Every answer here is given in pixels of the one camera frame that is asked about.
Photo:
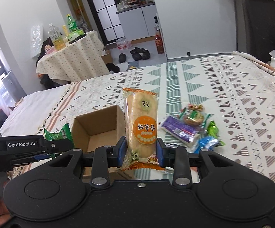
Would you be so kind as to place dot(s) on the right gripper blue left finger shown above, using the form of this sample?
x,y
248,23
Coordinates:
x,y
106,157

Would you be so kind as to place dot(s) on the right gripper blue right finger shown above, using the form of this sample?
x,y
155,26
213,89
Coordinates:
x,y
175,157

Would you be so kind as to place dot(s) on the purple long snack pack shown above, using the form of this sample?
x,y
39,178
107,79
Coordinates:
x,y
188,131

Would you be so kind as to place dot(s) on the blue snack packet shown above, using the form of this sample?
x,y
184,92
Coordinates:
x,y
209,142

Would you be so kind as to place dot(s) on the green white cookie packet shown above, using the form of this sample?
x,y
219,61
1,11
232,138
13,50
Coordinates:
x,y
194,118

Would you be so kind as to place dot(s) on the bright green candy packet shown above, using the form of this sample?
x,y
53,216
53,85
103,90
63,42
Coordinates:
x,y
212,130

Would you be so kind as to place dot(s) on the green snack packet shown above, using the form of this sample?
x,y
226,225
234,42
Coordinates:
x,y
64,133

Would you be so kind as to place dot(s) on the gold red candy packet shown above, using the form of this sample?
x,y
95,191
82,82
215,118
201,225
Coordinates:
x,y
195,107

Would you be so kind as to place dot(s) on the orange rice cracker pack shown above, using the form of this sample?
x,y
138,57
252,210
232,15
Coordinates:
x,y
141,126

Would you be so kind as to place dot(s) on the open brown cardboard box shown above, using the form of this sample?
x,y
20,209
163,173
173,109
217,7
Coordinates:
x,y
99,128

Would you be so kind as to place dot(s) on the patterned bed blanket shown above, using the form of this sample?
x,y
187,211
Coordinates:
x,y
237,91

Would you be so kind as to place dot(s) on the round table dotted tablecloth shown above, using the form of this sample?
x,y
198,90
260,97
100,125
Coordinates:
x,y
78,61

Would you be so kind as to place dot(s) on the black slippers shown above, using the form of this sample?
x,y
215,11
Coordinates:
x,y
137,54

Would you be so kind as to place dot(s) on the pink water bottle pack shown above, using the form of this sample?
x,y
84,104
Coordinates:
x,y
123,43

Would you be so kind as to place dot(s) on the yellow oil bottle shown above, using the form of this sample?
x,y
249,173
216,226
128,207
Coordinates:
x,y
56,37

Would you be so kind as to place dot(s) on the green tissue pack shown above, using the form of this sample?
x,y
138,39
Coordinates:
x,y
76,35

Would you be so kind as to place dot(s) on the green soda bottle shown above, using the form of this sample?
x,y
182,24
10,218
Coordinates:
x,y
71,23

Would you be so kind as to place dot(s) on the white cabinet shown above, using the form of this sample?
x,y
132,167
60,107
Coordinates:
x,y
138,22

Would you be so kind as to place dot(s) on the black chair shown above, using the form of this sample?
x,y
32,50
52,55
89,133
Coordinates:
x,y
259,18

